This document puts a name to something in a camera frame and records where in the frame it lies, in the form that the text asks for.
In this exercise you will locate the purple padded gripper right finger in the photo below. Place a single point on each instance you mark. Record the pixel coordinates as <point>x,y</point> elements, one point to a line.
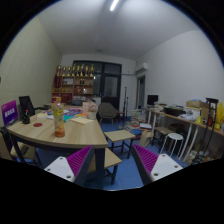
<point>151,166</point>

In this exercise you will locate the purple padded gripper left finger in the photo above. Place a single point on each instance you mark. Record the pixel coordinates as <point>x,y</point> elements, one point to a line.
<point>73,168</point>

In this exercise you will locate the white round stool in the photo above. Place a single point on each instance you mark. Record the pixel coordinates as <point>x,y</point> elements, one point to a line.
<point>174,138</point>

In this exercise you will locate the wooden bench seat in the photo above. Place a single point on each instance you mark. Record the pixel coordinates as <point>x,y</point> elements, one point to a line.
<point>104,164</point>

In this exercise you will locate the small wooden side table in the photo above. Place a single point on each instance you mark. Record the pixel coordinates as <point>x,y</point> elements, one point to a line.
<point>120,138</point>

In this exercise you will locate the yellow notebook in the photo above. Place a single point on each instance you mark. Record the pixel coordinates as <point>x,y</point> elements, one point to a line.
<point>81,120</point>

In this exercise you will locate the wooden curved table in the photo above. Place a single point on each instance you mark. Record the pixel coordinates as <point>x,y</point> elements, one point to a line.
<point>69,136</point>

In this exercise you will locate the red round coaster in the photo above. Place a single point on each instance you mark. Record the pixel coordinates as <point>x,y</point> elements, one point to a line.
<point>37,124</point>

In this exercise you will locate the long white workbench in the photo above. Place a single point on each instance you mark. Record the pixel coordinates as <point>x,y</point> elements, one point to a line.
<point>189,132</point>

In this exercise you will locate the plastic bottle with orange drink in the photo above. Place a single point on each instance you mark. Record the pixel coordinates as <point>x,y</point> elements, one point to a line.
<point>58,109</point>

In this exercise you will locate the flower pot with pink flowers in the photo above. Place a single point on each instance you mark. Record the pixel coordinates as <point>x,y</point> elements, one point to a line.
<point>92,111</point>

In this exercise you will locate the dark grey armchair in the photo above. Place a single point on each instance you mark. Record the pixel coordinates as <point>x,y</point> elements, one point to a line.
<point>107,111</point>

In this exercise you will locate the black computer monitor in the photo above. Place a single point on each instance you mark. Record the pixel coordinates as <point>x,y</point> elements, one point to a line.
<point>152,99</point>

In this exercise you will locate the black mug with red stick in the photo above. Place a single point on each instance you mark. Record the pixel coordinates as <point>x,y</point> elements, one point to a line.
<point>26,117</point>

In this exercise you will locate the black office chair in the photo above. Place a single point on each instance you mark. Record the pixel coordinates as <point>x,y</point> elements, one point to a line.
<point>26,105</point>

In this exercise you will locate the wooden shelf with trophies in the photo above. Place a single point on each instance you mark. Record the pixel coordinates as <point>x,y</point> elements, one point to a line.
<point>74,82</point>

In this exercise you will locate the purple sign board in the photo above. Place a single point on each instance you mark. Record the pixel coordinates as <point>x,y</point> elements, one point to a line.
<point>9,112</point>

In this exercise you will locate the wall air conditioner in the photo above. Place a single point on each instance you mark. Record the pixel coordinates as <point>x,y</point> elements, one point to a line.
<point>141,68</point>

